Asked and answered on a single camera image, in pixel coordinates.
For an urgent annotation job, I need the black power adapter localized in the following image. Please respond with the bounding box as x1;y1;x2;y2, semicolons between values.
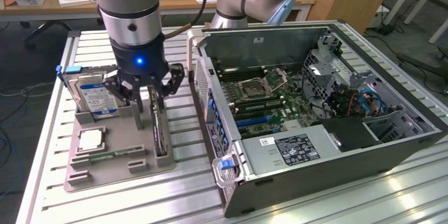
374;23;396;36

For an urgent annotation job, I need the blue wire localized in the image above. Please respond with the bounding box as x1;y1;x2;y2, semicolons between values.
357;87;386;116

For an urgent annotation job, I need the black wire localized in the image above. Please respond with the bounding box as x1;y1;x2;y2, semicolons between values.
300;71;333;120

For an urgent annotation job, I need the blue floor cable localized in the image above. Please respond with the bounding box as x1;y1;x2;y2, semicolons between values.
0;95;30;198

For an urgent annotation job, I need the metal socket cover frame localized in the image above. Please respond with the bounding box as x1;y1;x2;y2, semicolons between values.
262;66;292;95

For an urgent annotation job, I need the black office chair base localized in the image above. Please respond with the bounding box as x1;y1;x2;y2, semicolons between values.
394;48;448;78
21;20;73;49

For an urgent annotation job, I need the blue release latch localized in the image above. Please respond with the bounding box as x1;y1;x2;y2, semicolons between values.
216;158;234;172

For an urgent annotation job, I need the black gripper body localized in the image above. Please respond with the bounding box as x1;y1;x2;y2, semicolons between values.
110;36;170;84

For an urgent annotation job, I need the black and silver PC case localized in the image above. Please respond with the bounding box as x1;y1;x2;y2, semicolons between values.
186;21;442;219

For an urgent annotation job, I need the red wire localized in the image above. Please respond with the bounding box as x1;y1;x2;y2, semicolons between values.
344;91;362;116

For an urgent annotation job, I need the graphics card with black fan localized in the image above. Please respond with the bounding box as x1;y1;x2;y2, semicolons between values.
149;83;172;158

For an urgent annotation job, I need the grey parts rack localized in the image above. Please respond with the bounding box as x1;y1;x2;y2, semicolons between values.
61;98;176;194

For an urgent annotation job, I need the white box red button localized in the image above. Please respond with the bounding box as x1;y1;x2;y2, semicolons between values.
366;3;393;29

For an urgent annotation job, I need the silver chipset heatsink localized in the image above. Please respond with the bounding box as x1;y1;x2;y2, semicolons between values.
282;119;302;131

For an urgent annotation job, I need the grey power supply unit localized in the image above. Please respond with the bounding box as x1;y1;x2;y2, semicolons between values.
240;124;342;177

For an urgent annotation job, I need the CPU socket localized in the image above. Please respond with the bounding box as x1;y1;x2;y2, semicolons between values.
236;78;273;101

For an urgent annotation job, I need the hard disk blue label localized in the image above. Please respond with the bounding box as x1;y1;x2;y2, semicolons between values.
54;64;122;120

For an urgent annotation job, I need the wooden cabinet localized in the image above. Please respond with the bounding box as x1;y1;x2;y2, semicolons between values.
305;0;402;34

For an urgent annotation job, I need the black plastic cover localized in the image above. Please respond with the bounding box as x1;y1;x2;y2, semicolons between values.
320;117;382;152

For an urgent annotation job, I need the silver disk bay bracket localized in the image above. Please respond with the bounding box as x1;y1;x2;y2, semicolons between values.
361;108;425;144

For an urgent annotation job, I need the black RAM slot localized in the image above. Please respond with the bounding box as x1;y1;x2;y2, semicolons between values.
217;68;264;76
216;64;262;72
218;71;266;79
220;75;268;83

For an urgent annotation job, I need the white table frame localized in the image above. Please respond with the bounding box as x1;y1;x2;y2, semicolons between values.
380;0;448;44

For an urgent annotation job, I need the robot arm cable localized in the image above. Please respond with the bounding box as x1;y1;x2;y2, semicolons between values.
158;0;206;41

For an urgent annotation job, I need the perforated metal disk bay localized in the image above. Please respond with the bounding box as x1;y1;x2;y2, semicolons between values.
301;47;354;99

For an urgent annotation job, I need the green motherboard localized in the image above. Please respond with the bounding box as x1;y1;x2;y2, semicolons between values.
209;57;334;141

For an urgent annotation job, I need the blue expansion slot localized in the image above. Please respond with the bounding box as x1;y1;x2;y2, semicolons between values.
236;115;274;129

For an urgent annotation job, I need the silver CPU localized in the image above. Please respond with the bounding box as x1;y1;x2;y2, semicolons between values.
76;130;105;152

